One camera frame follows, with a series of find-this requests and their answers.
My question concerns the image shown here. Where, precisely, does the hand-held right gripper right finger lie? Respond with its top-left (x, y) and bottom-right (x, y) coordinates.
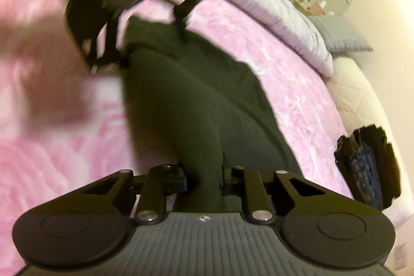
top-left (220, 163), bottom-right (328, 225)

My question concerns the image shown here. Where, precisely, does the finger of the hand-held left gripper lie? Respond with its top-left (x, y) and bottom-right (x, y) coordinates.
top-left (154, 0), bottom-right (203, 44)
top-left (85, 13), bottom-right (130, 76)

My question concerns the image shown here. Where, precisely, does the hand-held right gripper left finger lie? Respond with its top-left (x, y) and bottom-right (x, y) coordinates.
top-left (76, 164), bottom-right (189, 225)

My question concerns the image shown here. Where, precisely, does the black long-sleeved shirt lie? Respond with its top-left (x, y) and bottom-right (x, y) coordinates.
top-left (120, 16), bottom-right (304, 215)

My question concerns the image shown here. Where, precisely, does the pile of dark folded clothes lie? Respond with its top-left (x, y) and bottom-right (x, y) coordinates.
top-left (334, 124), bottom-right (402, 212)

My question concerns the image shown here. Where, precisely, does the pink floral blanket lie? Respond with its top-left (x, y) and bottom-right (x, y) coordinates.
top-left (0, 0), bottom-right (360, 271)

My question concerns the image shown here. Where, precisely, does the grey pillow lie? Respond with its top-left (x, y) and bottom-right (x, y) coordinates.
top-left (307, 14), bottom-right (373, 54)

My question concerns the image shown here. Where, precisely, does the white quilted mattress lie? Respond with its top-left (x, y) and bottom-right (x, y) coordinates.
top-left (323, 51), bottom-right (414, 208)

